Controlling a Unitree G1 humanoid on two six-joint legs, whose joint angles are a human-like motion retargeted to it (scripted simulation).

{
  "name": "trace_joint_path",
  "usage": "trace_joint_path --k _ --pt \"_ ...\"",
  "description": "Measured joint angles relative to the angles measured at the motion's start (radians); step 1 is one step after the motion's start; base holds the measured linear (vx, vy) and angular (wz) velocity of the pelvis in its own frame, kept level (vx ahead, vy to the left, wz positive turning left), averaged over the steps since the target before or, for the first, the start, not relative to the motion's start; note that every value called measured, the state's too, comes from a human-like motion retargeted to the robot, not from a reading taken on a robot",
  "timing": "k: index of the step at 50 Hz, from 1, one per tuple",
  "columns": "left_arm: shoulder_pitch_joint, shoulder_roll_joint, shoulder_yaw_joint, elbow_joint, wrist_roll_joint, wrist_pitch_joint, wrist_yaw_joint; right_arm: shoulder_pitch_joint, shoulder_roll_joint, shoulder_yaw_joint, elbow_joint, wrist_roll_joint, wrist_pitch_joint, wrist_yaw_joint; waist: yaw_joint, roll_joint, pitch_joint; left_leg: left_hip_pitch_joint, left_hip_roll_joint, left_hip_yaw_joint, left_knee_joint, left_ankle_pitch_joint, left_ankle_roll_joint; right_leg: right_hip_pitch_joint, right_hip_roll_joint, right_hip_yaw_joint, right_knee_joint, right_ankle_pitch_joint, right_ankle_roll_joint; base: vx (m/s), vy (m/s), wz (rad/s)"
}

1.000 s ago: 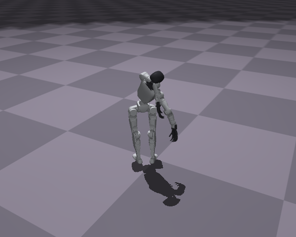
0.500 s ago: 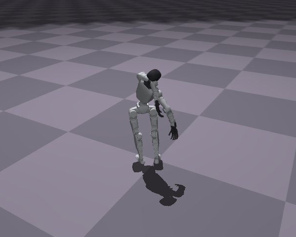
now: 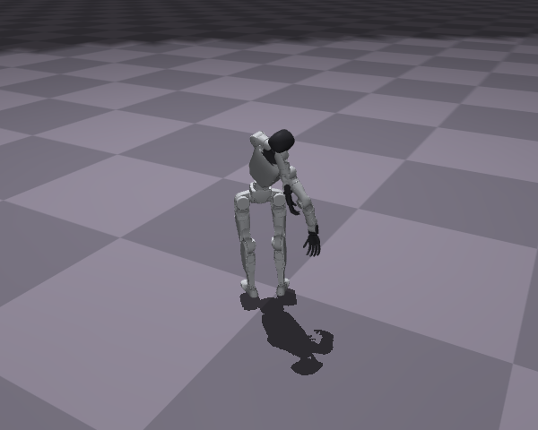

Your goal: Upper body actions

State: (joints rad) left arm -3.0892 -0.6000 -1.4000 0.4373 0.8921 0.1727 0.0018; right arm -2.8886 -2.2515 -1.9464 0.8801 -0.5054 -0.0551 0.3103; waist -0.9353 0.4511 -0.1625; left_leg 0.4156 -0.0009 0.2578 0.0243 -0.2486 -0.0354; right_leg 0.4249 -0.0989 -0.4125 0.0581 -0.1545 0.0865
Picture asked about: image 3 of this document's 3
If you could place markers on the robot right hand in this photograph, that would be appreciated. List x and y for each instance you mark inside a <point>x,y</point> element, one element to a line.
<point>313,241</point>

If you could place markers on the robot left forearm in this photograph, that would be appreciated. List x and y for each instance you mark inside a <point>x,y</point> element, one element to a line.
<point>283,166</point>

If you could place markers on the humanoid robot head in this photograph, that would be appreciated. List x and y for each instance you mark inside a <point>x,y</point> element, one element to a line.
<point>279,142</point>

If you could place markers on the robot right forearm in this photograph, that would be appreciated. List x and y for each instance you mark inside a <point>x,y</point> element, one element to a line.
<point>310,217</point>

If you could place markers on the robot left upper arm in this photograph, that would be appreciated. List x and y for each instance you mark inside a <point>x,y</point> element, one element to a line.
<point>261,139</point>

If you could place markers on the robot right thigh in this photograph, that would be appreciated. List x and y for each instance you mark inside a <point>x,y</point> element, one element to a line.
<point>278,207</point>

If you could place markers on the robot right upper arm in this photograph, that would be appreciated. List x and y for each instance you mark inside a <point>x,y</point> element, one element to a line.
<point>296,186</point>

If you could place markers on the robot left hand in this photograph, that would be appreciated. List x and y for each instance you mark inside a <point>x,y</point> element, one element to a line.
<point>290,202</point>

